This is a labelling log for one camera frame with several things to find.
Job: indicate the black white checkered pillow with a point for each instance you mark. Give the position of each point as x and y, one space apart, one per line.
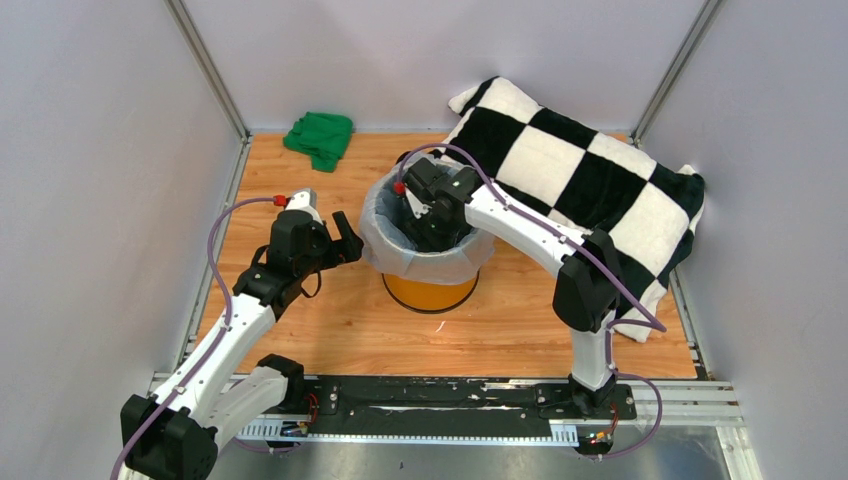
583 179

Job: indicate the orange trash bin gold rim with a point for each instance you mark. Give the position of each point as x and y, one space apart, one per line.
428 298

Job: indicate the green cloth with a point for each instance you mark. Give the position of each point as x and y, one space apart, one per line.
323 137

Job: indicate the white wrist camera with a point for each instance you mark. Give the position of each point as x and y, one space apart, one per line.
304 200
417 207

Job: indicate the left aluminium corner post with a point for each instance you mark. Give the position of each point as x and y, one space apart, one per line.
195 42

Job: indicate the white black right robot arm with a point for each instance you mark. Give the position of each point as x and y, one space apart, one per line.
586 293

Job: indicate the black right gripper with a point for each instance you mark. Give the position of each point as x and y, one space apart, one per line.
420 236

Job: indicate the aluminium frame rail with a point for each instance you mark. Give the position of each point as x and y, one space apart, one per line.
683 430

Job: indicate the translucent blue plastic bag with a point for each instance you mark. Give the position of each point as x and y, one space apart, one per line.
391 252

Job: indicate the aluminium corner post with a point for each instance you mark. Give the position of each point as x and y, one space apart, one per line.
686 50
195 42

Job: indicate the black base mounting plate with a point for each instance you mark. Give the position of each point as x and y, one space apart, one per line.
452 408

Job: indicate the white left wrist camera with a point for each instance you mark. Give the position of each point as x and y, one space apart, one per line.
304 200

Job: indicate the right aluminium corner post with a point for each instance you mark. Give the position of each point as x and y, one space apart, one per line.
686 50

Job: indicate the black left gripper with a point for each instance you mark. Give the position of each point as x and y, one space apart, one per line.
339 251

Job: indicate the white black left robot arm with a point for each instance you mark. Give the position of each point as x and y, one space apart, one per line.
225 344

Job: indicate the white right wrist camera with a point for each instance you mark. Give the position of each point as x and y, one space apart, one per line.
417 207

